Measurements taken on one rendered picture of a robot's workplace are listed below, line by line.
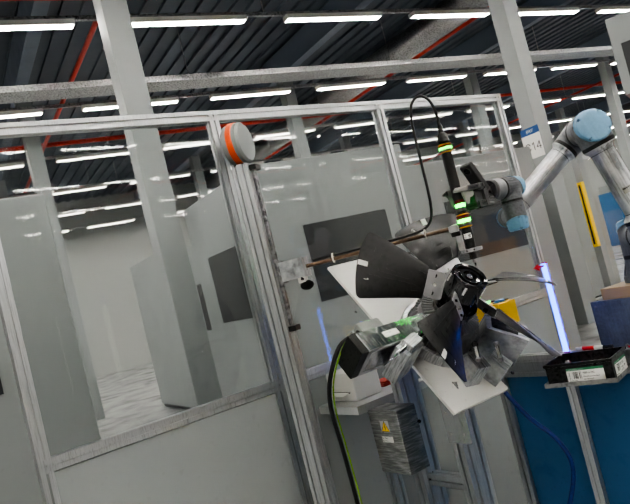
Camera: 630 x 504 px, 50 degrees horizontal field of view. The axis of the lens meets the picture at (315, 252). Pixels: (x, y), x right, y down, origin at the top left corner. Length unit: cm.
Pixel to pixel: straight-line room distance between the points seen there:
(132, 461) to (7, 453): 114
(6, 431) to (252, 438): 129
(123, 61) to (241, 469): 466
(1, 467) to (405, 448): 185
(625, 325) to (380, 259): 98
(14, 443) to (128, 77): 390
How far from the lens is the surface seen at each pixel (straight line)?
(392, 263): 215
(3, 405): 340
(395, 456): 243
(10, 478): 343
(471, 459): 234
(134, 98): 643
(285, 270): 242
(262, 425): 257
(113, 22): 667
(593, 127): 253
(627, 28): 608
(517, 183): 249
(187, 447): 244
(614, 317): 269
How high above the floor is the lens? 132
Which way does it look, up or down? 2 degrees up
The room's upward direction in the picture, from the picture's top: 14 degrees counter-clockwise
